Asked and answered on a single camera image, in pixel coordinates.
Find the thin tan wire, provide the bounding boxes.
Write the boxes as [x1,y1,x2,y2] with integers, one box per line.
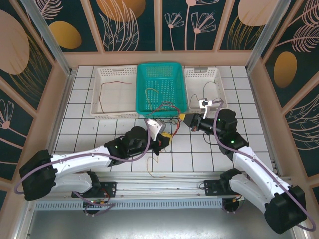
[146,146,172,179]

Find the yellow wire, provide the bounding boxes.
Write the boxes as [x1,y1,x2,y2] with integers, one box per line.
[145,87,160,112]

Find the dark red wire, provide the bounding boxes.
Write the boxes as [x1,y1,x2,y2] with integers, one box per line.
[99,81,133,113]

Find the large white plastic basket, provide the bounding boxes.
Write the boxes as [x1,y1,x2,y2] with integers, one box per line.
[89,66,139,120]

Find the teal plastic basket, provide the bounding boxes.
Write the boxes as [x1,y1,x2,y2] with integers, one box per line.
[135,62,189,119]

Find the small white plastic basket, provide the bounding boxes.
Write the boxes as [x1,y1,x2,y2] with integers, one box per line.
[184,66,229,115]

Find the grey metal sheet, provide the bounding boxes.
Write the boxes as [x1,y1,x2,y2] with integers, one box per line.
[14,209,307,239]

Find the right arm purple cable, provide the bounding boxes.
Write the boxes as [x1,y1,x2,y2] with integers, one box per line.
[213,99,315,232]

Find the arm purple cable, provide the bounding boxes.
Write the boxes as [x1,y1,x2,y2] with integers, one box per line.
[213,99,315,232]
[14,120,152,217]

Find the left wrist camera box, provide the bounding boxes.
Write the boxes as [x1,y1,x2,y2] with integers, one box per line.
[144,119,167,140]

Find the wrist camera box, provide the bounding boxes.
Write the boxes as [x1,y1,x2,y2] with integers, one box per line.
[198,99,215,118]
[144,119,167,140]

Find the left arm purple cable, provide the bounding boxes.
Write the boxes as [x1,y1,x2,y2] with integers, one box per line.
[14,120,152,217]

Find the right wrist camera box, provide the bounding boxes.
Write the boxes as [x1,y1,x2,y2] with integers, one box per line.
[198,99,215,118]

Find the aluminium side rail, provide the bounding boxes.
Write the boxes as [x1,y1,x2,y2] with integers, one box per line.
[246,71,284,175]
[51,72,75,150]

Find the aluminium mounting rail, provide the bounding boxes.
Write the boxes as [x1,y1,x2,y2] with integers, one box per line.
[23,170,296,200]

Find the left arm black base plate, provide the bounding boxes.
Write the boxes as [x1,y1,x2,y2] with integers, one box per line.
[71,181,118,199]

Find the slotted grey cable duct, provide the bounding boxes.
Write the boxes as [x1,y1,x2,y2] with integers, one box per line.
[34,200,225,210]

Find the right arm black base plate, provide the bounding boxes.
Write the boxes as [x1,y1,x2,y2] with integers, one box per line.
[203,179,250,197]

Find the black round cable port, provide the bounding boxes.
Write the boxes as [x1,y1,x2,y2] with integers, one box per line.
[83,201,107,217]
[222,198,246,214]

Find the aluminium frame post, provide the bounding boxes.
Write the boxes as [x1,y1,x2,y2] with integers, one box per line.
[21,0,74,77]
[246,0,293,73]

